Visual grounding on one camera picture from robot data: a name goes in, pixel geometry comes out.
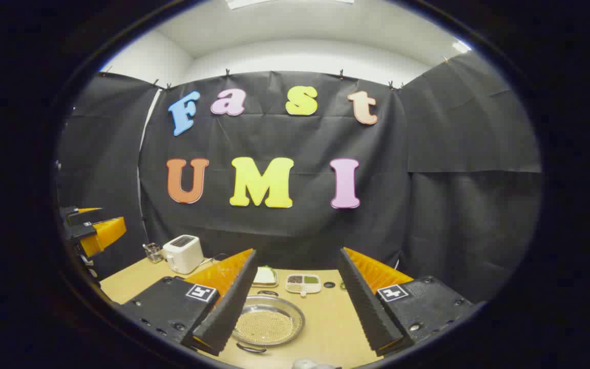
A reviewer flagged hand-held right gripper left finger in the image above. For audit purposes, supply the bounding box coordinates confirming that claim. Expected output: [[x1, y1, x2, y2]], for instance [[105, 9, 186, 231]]
[[119, 249, 259, 357]]

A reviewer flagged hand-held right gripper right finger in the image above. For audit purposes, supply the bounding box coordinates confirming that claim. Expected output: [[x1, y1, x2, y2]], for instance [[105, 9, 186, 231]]
[[337, 247, 475, 358]]

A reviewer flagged stainless steel pot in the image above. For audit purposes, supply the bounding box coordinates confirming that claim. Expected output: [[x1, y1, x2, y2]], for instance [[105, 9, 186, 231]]
[[233, 290, 306, 354]]

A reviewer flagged large soybeans heap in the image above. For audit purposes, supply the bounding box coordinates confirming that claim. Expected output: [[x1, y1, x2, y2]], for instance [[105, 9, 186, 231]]
[[235, 310, 296, 345]]

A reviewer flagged pale sandwich plate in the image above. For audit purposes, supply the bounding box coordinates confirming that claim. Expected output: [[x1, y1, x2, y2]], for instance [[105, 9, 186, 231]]
[[252, 266, 279, 288]]

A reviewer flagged sandwich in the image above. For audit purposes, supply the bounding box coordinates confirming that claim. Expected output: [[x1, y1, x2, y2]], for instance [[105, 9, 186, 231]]
[[253, 265, 278, 285]]

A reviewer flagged white divided dish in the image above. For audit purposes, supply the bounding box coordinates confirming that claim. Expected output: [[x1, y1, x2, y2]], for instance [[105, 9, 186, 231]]
[[285, 274, 322, 298]]

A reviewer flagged white toaster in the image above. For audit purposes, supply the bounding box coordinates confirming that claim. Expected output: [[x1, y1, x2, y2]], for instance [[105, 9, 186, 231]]
[[162, 234, 205, 275]]

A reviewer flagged small metal wire basket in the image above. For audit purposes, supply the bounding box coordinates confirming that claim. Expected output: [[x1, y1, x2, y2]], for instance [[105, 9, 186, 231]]
[[143, 242, 165, 264]]

